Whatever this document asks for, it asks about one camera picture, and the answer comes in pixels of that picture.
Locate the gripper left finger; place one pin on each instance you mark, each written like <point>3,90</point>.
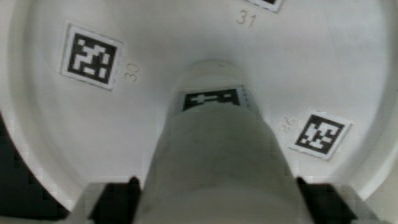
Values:
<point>106,203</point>

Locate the white round table top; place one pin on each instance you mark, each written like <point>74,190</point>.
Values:
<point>94,54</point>

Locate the white cylindrical table leg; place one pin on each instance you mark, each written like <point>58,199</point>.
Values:
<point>218,180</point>

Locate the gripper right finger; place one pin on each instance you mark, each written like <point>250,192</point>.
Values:
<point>335,207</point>

